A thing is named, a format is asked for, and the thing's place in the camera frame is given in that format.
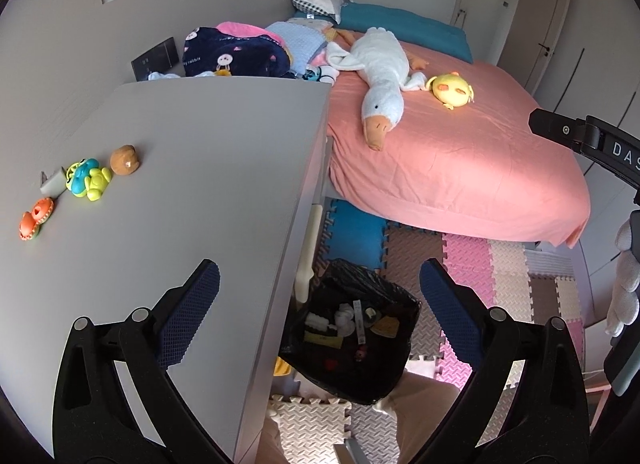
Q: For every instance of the yellow cloth under desk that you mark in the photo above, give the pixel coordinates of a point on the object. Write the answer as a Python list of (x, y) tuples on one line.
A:
[(281, 368)]

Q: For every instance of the black wall socket panel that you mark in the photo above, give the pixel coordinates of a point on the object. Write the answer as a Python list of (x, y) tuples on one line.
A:
[(160, 58)]

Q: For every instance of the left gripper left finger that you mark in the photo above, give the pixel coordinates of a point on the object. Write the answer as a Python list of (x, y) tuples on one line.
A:
[(182, 310)]

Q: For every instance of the grey desk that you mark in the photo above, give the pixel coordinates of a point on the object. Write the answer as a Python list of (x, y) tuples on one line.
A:
[(229, 168)]

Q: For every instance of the cream desk drawer handle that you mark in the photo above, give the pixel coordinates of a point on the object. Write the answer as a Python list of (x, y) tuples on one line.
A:
[(305, 267)]

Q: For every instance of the colourful foam floor mat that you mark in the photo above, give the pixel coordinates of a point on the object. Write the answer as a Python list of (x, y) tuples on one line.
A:
[(524, 401)]

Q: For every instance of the black trash bin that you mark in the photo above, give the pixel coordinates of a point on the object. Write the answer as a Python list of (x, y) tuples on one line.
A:
[(320, 340)]

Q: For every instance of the white barcode carton box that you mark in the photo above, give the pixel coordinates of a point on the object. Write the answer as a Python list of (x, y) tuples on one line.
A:
[(358, 317)]

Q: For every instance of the teal pillow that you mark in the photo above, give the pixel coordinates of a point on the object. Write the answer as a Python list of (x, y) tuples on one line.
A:
[(408, 27)]

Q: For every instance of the pink bed sheet mattress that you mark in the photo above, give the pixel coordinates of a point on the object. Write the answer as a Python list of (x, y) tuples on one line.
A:
[(474, 171)]

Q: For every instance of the pink blanket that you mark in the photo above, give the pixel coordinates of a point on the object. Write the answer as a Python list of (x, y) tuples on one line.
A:
[(243, 36)]

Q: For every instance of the brown plush toy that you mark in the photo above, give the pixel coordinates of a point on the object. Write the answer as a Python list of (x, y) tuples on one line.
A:
[(124, 161)]

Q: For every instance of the blue green frog toy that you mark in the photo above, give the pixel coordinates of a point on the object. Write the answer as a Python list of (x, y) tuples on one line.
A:
[(88, 179)]

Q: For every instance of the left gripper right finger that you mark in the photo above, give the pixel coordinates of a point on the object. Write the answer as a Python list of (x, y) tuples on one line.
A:
[(457, 309)]

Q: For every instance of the navy rabbit blanket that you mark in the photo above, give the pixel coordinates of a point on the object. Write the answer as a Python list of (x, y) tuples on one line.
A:
[(211, 50)]

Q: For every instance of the white door with handle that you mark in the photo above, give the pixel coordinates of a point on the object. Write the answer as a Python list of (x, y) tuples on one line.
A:
[(530, 44)]

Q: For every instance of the light blue knitted blanket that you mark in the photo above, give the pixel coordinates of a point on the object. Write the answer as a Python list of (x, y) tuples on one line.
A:
[(302, 42)]

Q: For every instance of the white sock with face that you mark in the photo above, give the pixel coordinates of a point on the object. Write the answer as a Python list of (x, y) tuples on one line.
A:
[(321, 73)]

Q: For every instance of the orange crab toy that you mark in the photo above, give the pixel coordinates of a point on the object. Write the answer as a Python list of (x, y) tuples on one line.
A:
[(31, 221)]

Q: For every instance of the yellow chick plush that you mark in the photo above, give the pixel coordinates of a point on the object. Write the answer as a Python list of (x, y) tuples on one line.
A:
[(451, 90)]

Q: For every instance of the white goose plush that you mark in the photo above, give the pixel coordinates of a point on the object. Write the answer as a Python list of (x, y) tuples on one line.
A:
[(388, 69)]

